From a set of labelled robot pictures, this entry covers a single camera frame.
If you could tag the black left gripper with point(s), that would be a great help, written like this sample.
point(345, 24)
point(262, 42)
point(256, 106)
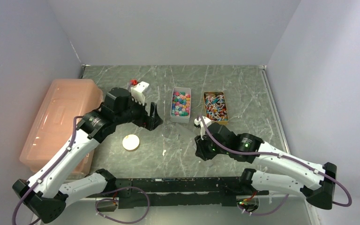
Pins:
point(150, 122)

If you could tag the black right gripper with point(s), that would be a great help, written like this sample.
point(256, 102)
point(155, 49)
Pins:
point(201, 151)

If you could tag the white tin of pastel candies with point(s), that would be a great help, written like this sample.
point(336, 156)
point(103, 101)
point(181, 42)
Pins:
point(180, 111)

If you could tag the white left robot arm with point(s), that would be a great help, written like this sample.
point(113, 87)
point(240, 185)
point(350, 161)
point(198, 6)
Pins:
point(46, 193)

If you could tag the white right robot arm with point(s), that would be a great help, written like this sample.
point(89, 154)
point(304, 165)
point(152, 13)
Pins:
point(273, 169)

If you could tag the clear plastic cup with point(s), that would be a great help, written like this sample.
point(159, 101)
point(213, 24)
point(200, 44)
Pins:
point(170, 133)

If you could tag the gold round lid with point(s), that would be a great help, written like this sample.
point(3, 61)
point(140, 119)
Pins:
point(131, 142)

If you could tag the gold tin of lollipops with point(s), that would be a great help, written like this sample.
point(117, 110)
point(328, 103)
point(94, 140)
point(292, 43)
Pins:
point(215, 107)

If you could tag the orange translucent storage box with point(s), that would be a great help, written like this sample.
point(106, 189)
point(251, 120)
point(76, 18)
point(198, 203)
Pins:
point(53, 125)

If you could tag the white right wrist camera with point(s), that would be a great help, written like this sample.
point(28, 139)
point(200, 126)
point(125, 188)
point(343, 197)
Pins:
point(203, 123)

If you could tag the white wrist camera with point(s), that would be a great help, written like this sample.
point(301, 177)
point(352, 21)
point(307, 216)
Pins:
point(203, 123)
point(139, 91)

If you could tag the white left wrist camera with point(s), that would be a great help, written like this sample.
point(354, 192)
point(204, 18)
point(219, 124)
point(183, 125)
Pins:
point(139, 91)

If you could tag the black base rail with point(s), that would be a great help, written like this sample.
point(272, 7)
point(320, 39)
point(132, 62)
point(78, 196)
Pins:
point(139, 192)

